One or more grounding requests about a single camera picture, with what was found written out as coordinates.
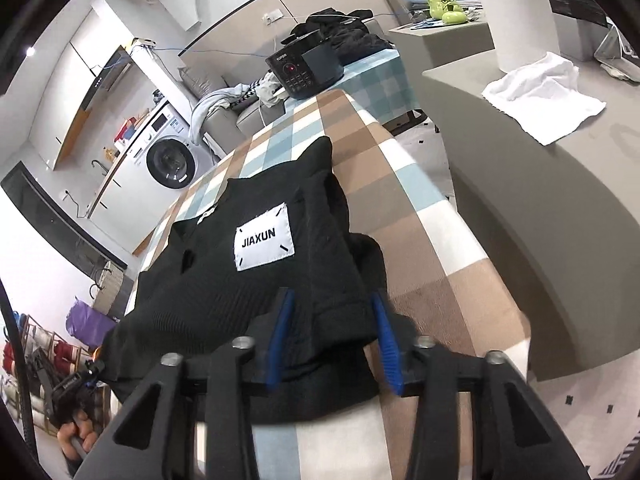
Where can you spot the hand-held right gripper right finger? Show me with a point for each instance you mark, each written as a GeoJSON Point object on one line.
{"type": "Point", "coordinates": [387, 345]}

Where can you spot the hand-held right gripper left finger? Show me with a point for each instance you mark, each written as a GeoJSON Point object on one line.
{"type": "Point", "coordinates": [277, 340]}

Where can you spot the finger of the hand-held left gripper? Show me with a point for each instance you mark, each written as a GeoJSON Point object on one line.
{"type": "Point", "coordinates": [95, 372]}

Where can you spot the black knit sweater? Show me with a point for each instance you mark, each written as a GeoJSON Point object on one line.
{"type": "Point", "coordinates": [310, 270]}

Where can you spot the person's left hand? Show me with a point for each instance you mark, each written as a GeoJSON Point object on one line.
{"type": "Point", "coordinates": [80, 435]}

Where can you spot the purple bag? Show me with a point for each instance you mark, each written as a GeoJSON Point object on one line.
{"type": "Point", "coordinates": [87, 322]}

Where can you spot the wooden shoe rack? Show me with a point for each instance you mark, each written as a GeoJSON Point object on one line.
{"type": "Point", "coordinates": [35, 332]}

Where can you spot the woven laundry basket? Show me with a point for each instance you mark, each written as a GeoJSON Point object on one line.
{"type": "Point", "coordinates": [107, 290]}

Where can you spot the brown blue checkered tablecloth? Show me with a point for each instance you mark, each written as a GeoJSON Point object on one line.
{"type": "Point", "coordinates": [425, 240]}

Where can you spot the black door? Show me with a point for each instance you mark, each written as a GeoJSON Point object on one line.
{"type": "Point", "coordinates": [50, 215]}

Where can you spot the white base cabinets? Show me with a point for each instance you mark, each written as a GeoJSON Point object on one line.
{"type": "Point", "coordinates": [130, 205]}

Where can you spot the white washing machine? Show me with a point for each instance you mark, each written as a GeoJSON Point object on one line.
{"type": "Point", "coordinates": [172, 162]}

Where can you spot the kitchen faucet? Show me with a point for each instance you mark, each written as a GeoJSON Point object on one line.
{"type": "Point", "coordinates": [97, 165]}

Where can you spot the grey curved counter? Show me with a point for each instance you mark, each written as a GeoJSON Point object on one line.
{"type": "Point", "coordinates": [550, 200]}

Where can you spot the grey sofa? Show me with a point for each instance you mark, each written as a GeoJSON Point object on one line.
{"type": "Point", "coordinates": [225, 122]}

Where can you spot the red box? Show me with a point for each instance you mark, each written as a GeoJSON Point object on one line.
{"type": "Point", "coordinates": [125, 130]}

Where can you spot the light grey blanket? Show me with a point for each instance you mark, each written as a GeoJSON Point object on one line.
{"type": "Point", "coordinates": [215, 100]}

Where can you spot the houndstooth cushion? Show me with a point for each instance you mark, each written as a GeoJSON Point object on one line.
{"type": "Point", "coordinates": [250, 92]}

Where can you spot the white crumpled garment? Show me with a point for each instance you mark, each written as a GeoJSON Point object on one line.
{"type": "Point", "coordinates": [272, 91]}

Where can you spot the teal checkered tablecloth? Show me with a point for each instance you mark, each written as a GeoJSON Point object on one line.
{"type": "Point", "coordinates": [380, 80]}

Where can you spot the grey cushion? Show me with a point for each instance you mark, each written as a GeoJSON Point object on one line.
{"type": "Point", "coordinates": [200, 82]}

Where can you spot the black pressure cooker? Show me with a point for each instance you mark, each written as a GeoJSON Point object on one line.
{"type": "Point", "coordinates": [305, 67]}

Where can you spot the white cloth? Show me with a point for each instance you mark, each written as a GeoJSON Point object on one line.
{"type": "Point", "coordinates": [545, 100]}

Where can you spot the range hood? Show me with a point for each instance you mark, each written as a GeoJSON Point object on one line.
{"type": "Point", "coordinates": [107, 67]}

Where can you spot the grey bedside cabinet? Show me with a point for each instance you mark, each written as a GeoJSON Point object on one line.
{"type": "Point", "coordinates": [450, 42]}

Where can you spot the black jacket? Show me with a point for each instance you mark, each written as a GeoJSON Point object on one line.
{"type": "Point", "coordinates": [350, 35]}

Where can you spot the green toy figure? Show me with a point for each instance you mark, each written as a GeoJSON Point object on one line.
{"type": "Point", "coordinates": [442, 5]}

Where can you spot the white paper towel roll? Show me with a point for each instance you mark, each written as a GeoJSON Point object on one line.
{"type": "Point", "coordinates": [520, 20]}

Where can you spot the clear plastic holder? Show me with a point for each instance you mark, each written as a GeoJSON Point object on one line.
{"type": "Point", "coordinates": [617, 57]}

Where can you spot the white wall cabinets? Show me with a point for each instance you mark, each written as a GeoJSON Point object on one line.
{"type": "Point", "coordinates": [75, 75]}

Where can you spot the white wall socket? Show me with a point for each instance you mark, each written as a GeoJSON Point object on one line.
{"type": "Point", "coordinates": [273, 17]}

